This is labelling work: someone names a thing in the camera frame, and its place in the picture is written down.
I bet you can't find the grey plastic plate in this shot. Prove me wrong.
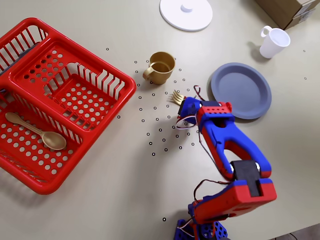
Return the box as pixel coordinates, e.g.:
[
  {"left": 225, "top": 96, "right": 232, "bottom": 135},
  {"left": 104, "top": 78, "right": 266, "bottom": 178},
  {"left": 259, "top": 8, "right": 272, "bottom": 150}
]
[{"left": 210, "top": 62, "right": 273, "bottom": 120}]

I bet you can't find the red white servo cable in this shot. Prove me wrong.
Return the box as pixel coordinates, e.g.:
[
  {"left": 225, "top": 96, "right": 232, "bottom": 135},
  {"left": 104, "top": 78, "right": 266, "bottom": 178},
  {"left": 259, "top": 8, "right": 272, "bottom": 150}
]
[{"left": 175, "top": 85, "right": 218, "bottom": 166}]

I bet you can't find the white round lid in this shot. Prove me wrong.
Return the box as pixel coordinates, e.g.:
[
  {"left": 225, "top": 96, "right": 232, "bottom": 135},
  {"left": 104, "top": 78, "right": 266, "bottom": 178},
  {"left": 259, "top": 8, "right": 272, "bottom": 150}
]
[{"left": 159, "top": 0, "right": 214, "bottom": 32}]

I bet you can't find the gold plastic mug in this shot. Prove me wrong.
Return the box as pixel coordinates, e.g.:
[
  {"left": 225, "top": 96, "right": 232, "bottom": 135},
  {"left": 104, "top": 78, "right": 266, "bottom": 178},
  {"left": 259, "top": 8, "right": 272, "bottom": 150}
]
[{"left": 142, "top": 51, "right": 177, "bottom": 86}]

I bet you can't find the gold plastic fork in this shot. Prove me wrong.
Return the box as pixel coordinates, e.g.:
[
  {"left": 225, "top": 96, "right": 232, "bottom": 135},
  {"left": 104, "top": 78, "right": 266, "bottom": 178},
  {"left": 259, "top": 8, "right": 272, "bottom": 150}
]
[{"left": 167, "top": 89, "right": 186, "bottom": 106}]

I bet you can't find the blue gripper with motor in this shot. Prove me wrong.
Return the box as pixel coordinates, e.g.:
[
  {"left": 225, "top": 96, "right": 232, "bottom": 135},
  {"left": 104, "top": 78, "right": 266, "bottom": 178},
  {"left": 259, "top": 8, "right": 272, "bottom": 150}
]
[{"left": 177, "top": 96, "right": 202, "bottom": 125}]

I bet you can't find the dark red servo cable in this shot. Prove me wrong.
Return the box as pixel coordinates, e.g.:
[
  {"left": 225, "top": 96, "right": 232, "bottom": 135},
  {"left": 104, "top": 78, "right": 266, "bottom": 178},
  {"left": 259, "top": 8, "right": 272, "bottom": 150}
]
[{"left": 194, "top": 178, "right": 230, "bottom": 204}]

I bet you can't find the white plastic mug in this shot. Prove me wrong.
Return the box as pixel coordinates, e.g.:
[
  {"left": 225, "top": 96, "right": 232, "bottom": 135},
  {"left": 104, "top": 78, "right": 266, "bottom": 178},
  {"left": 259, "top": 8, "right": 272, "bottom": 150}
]
[{"left": 259, "top": 25, "right": 291, "bottom": 59}]

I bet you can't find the red plastic dish rack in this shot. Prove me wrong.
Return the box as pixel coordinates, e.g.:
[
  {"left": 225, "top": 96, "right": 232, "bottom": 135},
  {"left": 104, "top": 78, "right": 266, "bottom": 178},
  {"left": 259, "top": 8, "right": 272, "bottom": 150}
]
[{"left": 0, "top": 16, "right": 137, "bottom": 196}]

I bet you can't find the gold plastic spoon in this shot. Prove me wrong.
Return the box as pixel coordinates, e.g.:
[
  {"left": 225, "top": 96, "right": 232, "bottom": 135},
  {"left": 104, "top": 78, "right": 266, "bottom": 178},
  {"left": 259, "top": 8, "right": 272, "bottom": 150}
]
[{"left": 4, "top": 112, "right": 68, "bottom": 151}]

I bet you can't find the cardboard box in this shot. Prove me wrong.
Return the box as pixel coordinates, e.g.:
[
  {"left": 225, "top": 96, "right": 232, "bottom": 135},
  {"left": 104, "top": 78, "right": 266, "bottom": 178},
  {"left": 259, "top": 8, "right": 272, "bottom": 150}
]
[{"left": 253, "top": 0, "right": 317, "bottom": 31}]

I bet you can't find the grey plastic cutlery piece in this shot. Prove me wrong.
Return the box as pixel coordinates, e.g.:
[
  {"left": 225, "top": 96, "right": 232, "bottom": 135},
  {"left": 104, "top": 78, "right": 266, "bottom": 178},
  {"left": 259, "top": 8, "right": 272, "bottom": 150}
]
[{"left": 14, "top": 42, "right": 41, "bottom": 63}]

